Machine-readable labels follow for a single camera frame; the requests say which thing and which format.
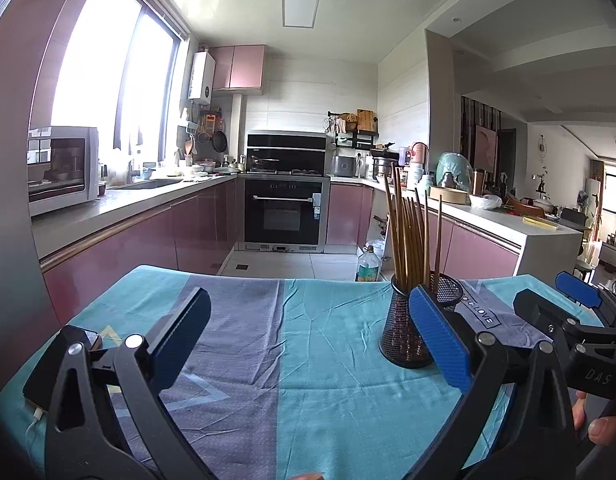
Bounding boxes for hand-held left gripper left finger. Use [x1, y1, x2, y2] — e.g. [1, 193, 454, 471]
[44, 287, 213, 480]

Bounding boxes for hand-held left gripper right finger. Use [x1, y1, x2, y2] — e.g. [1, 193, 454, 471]
[409, 284, 576, 480]

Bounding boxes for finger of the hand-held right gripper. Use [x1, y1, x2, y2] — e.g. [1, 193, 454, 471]
[554, 271, 616, 328]
[513, 289, 589, 356]

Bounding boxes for black mesh utensil holder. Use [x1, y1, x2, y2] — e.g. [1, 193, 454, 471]
[379, 271, 464, 370]

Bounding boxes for bunch of wooden chopsticks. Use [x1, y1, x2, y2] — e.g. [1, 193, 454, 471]
[383, 165, 445, 301]

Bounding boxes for person's right hand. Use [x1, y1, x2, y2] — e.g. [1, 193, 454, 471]
[572, 390, 616, 447]

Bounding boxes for pink lower kitchen cabinets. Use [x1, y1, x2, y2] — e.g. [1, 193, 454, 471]
[40, 177, 246, 326]
[328, 182, 521, 281]

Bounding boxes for plastic oil bottle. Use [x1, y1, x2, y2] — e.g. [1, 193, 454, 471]
[355, 245, 381, 283]

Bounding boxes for blue grey printed tablecloth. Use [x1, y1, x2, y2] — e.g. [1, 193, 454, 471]
[0, 265, 606, 480]

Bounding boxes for round bamboo steamer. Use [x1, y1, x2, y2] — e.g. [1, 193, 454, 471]
[429, 185, 471, 205]

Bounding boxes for black smartphone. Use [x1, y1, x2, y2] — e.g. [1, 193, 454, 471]
[22, 326, 102, 411]

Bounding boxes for black built-in oven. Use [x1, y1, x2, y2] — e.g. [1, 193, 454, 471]
[244, 176, 331, 247]

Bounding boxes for green plastic covered appliance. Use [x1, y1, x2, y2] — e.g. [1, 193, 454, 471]
[436, 152, 471, 193]

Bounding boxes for pink thermos kettle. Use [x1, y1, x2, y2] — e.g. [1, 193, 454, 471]
[408, 141, 429, 181]

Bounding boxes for steel stockpot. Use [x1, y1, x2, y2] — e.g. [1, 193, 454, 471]
[370, 147, 399, 181]

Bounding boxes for silver rice cooker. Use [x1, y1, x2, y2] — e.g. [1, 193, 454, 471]
[332, 155, 359, 178]

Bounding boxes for white microwave oven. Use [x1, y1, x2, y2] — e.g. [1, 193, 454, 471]
[26, 126, 101, 217]

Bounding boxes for gas stove top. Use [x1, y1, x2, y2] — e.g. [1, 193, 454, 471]
[248, 167, 329, 177]

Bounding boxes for grey refrigerator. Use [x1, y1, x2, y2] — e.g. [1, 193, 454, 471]
[0, 10, 58, 391]

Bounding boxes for black range hood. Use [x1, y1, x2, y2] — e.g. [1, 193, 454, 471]
[247, 130, 329, 168]

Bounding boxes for kitchen window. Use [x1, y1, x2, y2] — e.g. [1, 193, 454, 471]
[50, 0, 189, 171]

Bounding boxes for ceiling light panel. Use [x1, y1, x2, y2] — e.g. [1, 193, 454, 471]
[281, 0, 321, 29]

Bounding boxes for brown wall painting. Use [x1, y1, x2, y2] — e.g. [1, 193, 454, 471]
[475, 124, 499, 168]

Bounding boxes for black wall rack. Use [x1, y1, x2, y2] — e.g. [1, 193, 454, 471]
[328, 109, 379, 150]

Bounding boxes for white wall water heater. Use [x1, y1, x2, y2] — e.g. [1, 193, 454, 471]
[188, 51, 216, 101]

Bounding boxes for pink upper wall cabinet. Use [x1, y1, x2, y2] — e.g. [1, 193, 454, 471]
[209, 44, 266, 92]

